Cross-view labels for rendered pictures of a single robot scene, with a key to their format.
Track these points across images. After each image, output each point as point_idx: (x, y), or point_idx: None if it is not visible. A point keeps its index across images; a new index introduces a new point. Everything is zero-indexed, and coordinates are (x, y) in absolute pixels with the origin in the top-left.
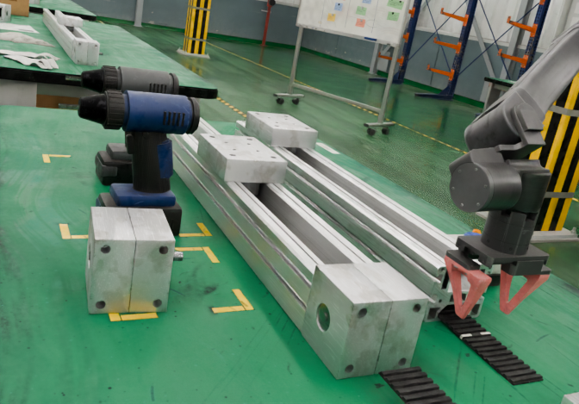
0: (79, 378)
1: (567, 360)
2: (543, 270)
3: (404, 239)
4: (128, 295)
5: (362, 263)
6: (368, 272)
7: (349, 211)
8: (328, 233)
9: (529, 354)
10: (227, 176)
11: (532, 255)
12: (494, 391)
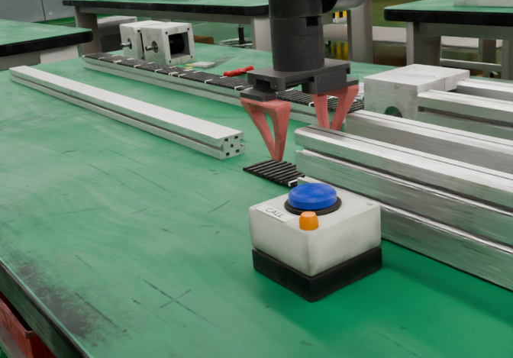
0: None
1: (202, 192)
2: (250, 88)
3: (421, 122)
4: None
5: (435, 79)
6: (423, 76)
7: None
8: (509, 102)
9: (246, 185)
10: None
11: (269, 66)
12: (291, 153)
